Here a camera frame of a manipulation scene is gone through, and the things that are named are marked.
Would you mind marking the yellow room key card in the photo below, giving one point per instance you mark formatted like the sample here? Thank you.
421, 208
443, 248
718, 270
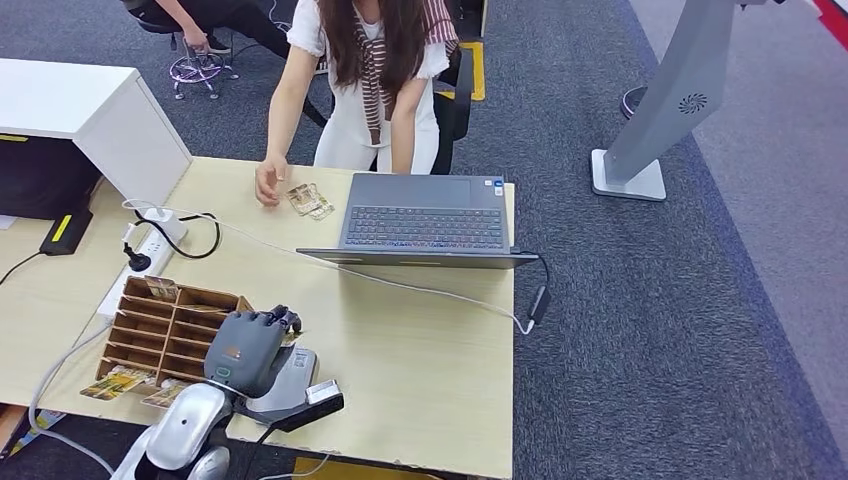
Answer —
112, 384

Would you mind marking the black office chair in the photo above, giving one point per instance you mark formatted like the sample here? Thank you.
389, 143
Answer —
457, 112

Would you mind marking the black plug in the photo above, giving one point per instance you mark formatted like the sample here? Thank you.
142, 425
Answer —
139, 260

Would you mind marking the black device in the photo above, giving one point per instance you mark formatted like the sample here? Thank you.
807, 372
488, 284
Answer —
40, 175

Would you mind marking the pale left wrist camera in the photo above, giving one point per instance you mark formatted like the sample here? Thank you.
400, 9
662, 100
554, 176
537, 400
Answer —
322, 392

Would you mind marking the white charger plug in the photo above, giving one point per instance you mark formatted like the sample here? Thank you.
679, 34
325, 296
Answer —
169, 225

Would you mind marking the grey laptop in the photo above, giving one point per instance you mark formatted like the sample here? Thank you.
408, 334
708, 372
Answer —
424, 225

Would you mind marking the white paper sheet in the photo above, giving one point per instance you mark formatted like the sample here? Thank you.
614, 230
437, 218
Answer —
6, 221

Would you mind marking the brown box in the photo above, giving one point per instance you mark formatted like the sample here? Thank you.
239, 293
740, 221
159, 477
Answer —
8, 424

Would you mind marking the red strip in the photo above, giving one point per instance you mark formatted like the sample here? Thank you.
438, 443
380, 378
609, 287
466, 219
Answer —
836, 20

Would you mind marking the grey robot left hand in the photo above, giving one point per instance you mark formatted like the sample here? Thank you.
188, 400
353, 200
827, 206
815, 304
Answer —
245, 351

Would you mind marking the black box yellow label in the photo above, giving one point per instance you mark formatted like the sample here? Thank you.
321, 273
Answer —
79, 225

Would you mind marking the colourful booklet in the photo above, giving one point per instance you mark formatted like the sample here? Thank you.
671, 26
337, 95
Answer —
46, 418

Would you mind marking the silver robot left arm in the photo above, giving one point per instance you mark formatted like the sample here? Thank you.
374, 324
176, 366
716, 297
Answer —
185, 427

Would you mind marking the thin patterned card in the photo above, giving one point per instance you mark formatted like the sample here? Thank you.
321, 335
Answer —
202, 308

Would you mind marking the dark cabinet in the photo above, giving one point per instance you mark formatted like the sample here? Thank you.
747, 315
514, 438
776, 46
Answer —
470, 16

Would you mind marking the white power strip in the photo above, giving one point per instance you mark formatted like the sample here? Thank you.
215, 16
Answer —
149, 255

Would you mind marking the brown slotted card organizer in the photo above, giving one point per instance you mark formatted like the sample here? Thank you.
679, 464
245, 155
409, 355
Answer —
152, 331

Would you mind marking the chrome stool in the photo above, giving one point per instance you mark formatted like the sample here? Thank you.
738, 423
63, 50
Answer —
195, 69

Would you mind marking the brown patterned card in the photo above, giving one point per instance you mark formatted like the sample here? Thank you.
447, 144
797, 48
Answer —
162, 287

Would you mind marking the person's right forearm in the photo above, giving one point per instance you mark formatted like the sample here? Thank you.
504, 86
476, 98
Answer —
285, 112

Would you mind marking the white cabinet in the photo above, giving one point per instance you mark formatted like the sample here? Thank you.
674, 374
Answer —
66, 93

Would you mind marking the grey card reader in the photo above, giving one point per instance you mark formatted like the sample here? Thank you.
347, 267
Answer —
293, 384

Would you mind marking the person's right hand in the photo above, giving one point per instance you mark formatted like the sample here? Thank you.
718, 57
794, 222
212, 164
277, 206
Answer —
270, 179

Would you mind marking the black round base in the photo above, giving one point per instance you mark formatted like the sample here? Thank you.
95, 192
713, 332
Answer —
630, 102

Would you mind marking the person in background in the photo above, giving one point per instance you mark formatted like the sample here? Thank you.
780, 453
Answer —
225, 13

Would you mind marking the person's left forearm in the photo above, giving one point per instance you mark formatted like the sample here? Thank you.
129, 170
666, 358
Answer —
404, 132

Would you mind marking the grey kiosk stand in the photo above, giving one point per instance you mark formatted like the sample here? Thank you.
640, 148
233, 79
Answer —
669, 86

